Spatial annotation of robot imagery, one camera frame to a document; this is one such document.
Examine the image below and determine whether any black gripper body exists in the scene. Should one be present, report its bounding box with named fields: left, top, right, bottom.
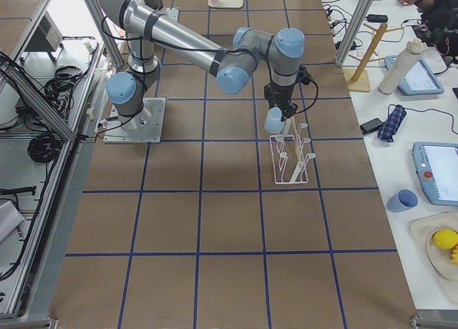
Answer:
left=263, top=84, right=294, bottom=111

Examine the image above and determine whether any light blue plastic cup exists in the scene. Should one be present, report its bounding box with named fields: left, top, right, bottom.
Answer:
left=264, top=107, right=285, bottom=134

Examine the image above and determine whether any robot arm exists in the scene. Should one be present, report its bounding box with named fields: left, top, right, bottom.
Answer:
left=98, top=0, right=305, bottom=121

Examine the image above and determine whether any blue cup on desk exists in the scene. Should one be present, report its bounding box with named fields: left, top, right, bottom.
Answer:
left=386, top=189, right=418, bottom=212

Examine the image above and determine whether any wooden mug tree stand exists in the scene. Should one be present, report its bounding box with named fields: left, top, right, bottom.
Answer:
left=343, top=23, right=404, bottom=92

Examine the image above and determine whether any black phone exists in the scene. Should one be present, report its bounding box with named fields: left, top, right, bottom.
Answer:
left=359, top=118, right=384, bottom=135

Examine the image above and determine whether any blue checkered folded umbrella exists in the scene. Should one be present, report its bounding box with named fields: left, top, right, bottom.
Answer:
left=377, top=105, right=406, bottom=143

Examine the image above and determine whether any beige plastic tray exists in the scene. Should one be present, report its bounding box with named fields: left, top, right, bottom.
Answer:
left=208, top=0, right=244, bottom=9

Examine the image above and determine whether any white thermos bottle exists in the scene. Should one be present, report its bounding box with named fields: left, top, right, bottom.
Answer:
left=378, top=38, right=427, bottom=94

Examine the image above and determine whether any black power adapter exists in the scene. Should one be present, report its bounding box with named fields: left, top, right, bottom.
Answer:
left=366, top=14, right=388, bottom=23

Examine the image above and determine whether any blue teach pendant far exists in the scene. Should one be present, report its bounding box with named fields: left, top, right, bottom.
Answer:
left=397, top=59, right=444, bottom=96

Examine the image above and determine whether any blue teach pendant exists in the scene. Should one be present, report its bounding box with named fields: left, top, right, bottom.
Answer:
left=412, top=142, right=458, bottom=206
left=397, top=59, right=444, bottom=96

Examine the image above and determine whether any blue teach pendant near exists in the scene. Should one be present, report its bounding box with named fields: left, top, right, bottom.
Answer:
left=412, top=142, right=458, bottom=206

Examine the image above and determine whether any beige tray on desk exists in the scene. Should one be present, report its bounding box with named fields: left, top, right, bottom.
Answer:
left=409, top=212, right=457, bottom=304

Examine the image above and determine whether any yellow toy fruit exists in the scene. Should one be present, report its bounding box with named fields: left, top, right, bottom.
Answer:
left=432, top=229, right=458, bottom=249

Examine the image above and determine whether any white wire cup rack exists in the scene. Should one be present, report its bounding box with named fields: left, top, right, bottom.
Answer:
left=269, top=117, right=316, bottom=185

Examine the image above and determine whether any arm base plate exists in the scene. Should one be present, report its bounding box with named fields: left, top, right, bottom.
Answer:
left=103, top=97, right=167, bottom=144

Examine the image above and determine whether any aluminium frame post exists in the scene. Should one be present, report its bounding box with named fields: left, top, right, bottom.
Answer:
left=335, top=0, right=373, bottom=67

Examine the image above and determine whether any black cables bundle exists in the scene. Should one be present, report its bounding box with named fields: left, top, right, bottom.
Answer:
left=27, top=132, right=62, bottom=164

